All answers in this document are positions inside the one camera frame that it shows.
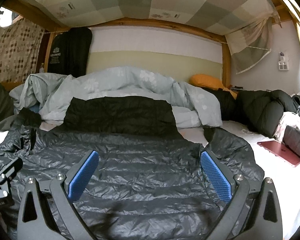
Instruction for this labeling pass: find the dark grey puffer jacket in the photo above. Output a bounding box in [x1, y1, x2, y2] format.
[0, 95, 265, 240]

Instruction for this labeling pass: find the dark green garment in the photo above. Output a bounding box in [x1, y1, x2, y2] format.
[0, 83, 16, 131]

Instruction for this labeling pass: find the light blue floral duvet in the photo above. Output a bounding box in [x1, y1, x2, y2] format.
[10, 66, 223, 128]

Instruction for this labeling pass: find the red laptop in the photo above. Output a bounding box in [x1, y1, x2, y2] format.
[257, 140, 300, 167]

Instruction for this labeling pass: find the brown checkered curtain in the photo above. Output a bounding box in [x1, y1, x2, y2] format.
[0, 18, 45, 82]

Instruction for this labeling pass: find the black coat on bed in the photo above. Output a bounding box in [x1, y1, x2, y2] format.
[204, 88, 300, 138]

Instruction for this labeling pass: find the black hanging garment bag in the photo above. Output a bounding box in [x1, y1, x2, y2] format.
[47, 27, 93, 78]

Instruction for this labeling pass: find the orange pillow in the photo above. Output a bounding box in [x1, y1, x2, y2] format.
[189, 74, 237, 99]

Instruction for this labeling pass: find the checkered canopy sheet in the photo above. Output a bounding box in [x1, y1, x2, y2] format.
[21, 0, 279, 74]

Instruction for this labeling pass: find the white wall socket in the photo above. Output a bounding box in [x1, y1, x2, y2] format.
[278, 52, 289, 71]

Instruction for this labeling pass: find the wooden bunk bed frame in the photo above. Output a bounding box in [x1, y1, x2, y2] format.
[0, 0, 300, 85]

